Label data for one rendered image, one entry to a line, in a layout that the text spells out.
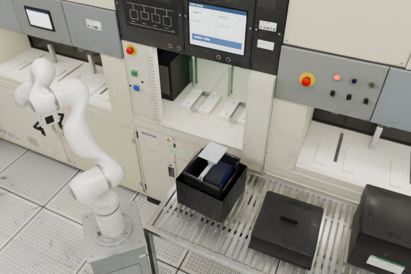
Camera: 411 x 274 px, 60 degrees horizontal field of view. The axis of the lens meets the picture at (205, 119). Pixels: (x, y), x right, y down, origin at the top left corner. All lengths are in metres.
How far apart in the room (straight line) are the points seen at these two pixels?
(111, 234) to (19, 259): 1.20
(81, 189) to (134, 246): 0.44
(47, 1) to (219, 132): 1.24
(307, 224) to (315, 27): 0.89
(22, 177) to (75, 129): 1.96
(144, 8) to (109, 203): 0.94
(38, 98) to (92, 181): 0.39
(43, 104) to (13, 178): 2.01
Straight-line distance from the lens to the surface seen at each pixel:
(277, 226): 1.76
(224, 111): 2.27
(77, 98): 1.52
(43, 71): 1.57
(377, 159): 2.21
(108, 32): 2.07
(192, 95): 2.41
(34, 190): 3.29
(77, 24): 2.20
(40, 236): 2.97
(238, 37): 1.68
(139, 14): 1.90
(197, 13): 1.72
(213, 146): 1.76
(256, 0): 1.59
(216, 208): 1.78
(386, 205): 1.79
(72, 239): 2.87
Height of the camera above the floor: 2.29
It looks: 39 degrees down
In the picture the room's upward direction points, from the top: straight up
